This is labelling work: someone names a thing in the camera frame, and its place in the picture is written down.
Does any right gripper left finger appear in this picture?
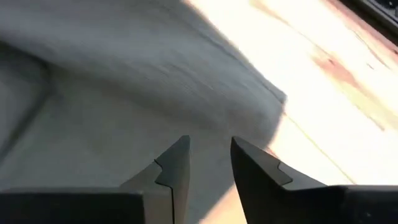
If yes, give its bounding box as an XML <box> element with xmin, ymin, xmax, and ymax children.
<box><xmin>0</xmin><ymin>135</ymin><xmax>191</xmax><ymax>224</ymax></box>

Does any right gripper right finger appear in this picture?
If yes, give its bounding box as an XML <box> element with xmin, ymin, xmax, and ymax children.
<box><xmin>230</xmin><ymin>136</ymin><xmax>398</xmax><ymax>224</ymax></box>

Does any grey towel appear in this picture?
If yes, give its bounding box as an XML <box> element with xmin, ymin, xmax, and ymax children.
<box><xmin>0</xmin><ymin>0</ymin><xmax>287</xmax><ymax>224</ymax></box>

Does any black table frame rail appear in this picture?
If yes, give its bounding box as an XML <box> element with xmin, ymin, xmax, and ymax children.
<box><xmin>337</xmin><ymin>0</ymin><xmax>398</xmax><ymax>47</ymax></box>

